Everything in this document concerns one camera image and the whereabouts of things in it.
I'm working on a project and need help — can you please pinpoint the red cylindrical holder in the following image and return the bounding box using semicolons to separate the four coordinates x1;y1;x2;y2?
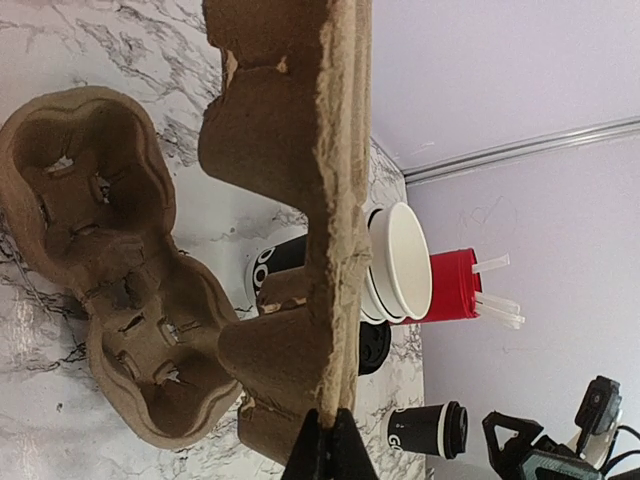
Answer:
426;248;482;323

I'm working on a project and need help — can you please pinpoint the black takeout coffee cup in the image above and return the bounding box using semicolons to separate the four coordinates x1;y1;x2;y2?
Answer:
383;401;452;460

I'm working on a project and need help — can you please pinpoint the stack of black lids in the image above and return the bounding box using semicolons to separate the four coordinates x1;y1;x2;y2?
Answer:
358;322;392;376

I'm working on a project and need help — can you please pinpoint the cardboard cup carrier tray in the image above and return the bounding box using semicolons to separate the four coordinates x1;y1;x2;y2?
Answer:
1;87;242;449

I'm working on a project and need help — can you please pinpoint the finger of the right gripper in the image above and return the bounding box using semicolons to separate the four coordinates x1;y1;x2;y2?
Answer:
482;411;543;473

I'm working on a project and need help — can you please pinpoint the right aluminium frame post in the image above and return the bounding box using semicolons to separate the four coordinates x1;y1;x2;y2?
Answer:
403;116;639;185

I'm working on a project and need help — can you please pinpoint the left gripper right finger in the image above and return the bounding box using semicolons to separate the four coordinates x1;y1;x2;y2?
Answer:
329;408;378;480

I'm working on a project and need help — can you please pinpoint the white wrapped straw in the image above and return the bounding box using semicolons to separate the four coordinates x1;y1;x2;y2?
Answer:
472;254;510;274

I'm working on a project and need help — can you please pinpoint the stack of paper cups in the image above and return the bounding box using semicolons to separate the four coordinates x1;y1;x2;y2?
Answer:
244;202;434;324

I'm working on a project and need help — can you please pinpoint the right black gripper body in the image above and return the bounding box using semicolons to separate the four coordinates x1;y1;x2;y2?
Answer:
517;434;639;479

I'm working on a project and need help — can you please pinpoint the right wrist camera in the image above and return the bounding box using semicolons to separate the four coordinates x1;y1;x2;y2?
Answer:
574;376;622;454

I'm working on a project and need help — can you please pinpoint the black cup lid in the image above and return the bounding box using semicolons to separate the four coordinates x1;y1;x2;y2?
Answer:
442;401;468;460

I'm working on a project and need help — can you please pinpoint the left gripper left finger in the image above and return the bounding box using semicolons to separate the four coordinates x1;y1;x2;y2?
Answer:
282;409;325;480

